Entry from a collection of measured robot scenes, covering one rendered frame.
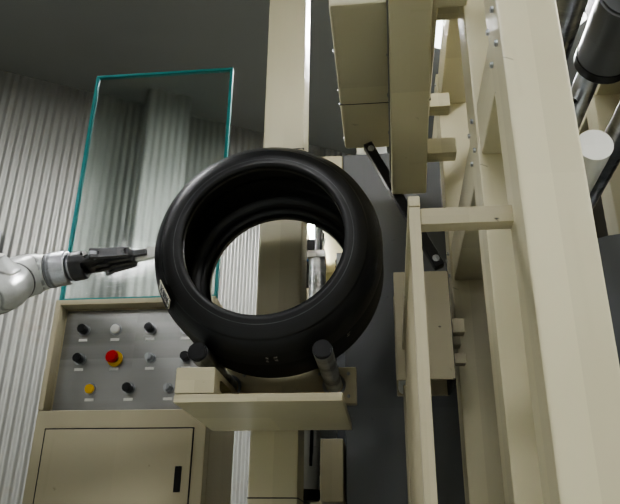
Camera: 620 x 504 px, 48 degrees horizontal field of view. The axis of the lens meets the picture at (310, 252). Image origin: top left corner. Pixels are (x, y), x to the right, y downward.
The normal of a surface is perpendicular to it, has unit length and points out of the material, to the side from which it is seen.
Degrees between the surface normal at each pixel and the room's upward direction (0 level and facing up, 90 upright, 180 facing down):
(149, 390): 90
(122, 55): 180
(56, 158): 90
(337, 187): 84
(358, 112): 180
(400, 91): 162
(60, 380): 90
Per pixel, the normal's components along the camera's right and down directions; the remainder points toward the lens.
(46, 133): 0.39, -0.37
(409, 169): -0.04, 0.74
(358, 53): -0.01, 0.91
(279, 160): -0.07, -0.57
